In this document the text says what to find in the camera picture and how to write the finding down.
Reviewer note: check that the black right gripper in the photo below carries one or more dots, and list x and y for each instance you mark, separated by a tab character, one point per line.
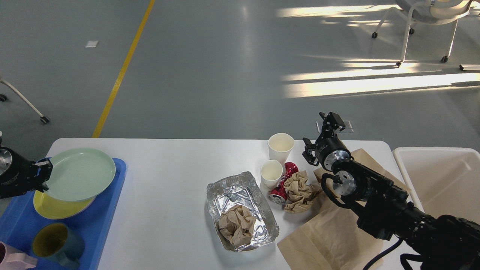
330	148

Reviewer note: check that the dark teal mug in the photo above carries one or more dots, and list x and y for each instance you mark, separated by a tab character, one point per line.
58	243

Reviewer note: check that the pink mug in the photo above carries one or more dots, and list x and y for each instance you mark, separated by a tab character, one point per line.
14	259

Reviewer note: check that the blue plastic tray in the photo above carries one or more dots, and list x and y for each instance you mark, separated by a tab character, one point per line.
20	222

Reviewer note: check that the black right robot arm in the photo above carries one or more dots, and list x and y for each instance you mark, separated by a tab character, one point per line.
442	243

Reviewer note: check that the small white paper cup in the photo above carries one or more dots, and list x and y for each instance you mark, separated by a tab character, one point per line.
271	172

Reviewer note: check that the crumpled brown paper in tray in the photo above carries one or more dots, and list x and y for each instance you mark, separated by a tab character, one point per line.
237	225

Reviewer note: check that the light green plate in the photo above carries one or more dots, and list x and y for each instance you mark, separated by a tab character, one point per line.
80	174

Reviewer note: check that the yellow plate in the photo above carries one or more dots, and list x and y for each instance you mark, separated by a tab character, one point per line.
52	208

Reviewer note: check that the aluminium foil tray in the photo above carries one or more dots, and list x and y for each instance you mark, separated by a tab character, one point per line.
242	190

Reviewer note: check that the tall white paper cup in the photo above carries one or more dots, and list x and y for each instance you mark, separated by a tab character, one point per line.
280	146

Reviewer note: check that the brown paper bag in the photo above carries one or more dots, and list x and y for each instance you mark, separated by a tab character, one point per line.
331	240

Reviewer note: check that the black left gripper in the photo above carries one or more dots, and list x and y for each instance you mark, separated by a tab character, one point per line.
19	175

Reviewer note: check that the crushed red soda can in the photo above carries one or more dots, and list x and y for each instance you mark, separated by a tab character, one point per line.
279	194

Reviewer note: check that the white plastic bin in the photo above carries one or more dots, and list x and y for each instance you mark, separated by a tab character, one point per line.
444	180

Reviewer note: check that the crumpled brown paper ball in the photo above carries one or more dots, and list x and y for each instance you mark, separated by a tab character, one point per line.
300	194

